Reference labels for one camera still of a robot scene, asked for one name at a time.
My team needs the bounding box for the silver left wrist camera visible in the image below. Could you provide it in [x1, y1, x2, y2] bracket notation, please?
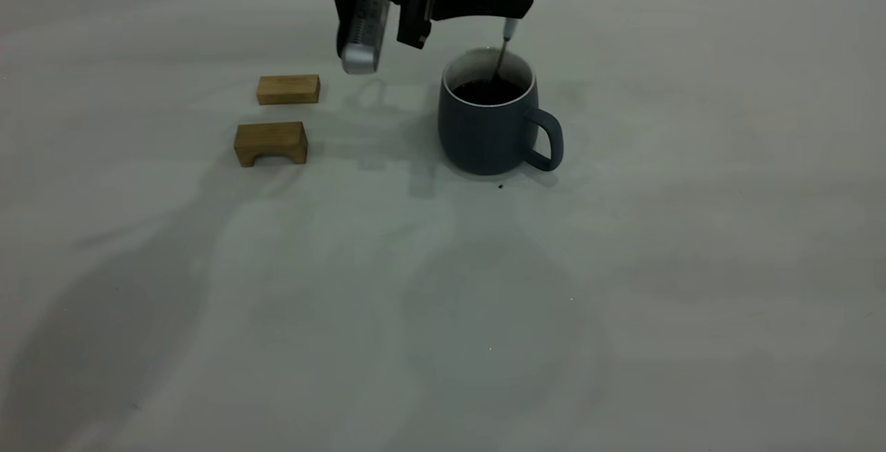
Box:
[337, 0, 390, 76]

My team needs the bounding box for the arched wooden block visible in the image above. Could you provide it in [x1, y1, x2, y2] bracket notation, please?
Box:
[234, 121, 309, 168]

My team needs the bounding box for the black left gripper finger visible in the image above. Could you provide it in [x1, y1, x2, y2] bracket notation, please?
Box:
[431, 0, 534, 22]

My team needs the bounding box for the spoon with pale blue handle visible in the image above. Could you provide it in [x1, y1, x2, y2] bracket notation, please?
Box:
[490, 0, 530, 86]

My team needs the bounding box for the rectangular wooden block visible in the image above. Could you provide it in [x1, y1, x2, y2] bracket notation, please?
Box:
[257, 75, 321, 106]

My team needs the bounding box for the dark coffee liquid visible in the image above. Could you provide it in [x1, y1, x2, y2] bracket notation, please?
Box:
[453, 77, 525, 106]

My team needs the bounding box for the dark grey ceramic mug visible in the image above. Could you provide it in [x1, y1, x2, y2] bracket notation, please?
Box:
[437, 47, 563, 177]

